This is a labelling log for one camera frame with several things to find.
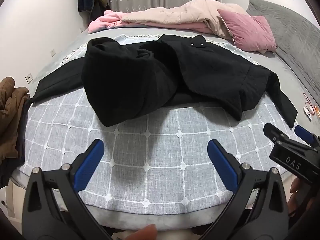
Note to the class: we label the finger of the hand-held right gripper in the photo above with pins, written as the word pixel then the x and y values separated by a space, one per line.
pixel 272 131
pixel 303 133

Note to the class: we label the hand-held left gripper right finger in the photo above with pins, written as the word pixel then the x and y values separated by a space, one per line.
pixel 222 165

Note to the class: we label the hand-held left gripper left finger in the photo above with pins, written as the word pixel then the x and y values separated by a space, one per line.
pixel 88 162

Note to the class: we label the black coat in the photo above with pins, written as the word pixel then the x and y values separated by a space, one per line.
pixel 125 80

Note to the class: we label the person's right hand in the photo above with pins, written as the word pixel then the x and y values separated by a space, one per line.
pixel 295 186

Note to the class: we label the person's left hand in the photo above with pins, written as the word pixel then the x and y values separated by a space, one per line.
pixel 140 233

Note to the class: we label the small white device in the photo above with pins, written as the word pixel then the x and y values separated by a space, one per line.
pixel 308 114

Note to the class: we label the grey checked blanket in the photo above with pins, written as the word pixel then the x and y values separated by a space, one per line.
pixel 162 142

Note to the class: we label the grey bed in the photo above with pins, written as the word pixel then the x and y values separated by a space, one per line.
pixel 282 62

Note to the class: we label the dark cloth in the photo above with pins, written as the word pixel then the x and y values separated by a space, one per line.
pixel 7 172

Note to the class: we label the brown jacket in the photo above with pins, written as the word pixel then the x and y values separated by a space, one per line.
pixel 10 120

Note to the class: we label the grey headboard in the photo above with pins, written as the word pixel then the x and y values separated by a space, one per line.
pixel 295 35

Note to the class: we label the pink pillow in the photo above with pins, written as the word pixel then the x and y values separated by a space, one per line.
pixel 247 30

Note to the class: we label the pink blanket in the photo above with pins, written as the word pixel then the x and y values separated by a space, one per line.
pixel 105 20

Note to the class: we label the beige duvet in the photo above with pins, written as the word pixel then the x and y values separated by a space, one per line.
pixel 175 12

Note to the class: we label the white wall socket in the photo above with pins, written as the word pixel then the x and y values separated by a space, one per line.
pixel 52 52
pixel 29 78

